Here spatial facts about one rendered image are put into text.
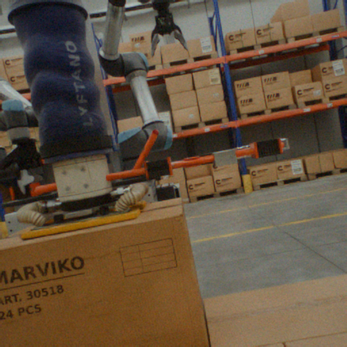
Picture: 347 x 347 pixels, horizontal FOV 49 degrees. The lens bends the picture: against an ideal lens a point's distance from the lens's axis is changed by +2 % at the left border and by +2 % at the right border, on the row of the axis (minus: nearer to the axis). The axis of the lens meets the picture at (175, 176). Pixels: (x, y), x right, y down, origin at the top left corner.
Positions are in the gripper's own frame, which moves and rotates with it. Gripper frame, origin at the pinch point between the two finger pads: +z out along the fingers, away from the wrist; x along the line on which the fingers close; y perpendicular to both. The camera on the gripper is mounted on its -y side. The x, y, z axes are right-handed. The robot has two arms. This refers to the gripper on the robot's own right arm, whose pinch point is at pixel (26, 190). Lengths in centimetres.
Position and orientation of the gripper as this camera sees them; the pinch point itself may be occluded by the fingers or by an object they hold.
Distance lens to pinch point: 161.5
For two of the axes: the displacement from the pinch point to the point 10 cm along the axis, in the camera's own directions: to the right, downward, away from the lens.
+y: 9.8, -1.9, -0.2
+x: 0.1, -0.5, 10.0
